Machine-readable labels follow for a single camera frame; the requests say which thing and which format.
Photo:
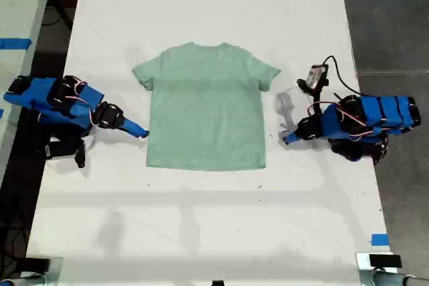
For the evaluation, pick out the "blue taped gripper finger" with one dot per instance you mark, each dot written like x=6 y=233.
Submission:
x=294 y=141
x=131 y=131
x=134 y=124
x=292 y=136

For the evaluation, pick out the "black camera box white label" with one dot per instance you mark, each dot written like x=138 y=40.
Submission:
x=62 y=150

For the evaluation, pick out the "short blue tape strip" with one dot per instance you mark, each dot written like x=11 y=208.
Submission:
x=379 y=239

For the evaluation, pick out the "metal table clamp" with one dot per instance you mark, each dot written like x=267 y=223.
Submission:
x=378 y=276
x=50 y=276

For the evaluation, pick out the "black and silver camera box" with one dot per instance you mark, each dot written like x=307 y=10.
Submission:
x=315 y=76

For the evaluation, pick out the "pale green T-shirt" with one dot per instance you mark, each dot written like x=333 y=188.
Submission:
x=204 y=115

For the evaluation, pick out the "small black box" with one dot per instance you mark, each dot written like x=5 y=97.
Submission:
x=37 y=264
x=384 y=261

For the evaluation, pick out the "small black block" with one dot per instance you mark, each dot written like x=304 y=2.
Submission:
x=218 y=283

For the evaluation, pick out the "long blue tape strip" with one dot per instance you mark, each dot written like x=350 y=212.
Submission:
x=15 y=43

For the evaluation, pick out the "black camera stalk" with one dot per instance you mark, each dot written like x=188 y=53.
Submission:
x=315 y=98

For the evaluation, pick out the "pale side table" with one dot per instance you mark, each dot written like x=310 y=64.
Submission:
x=20 y=1

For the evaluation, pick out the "blue and black arm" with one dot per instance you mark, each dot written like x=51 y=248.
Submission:
x=378 y=115
x=43 y=98

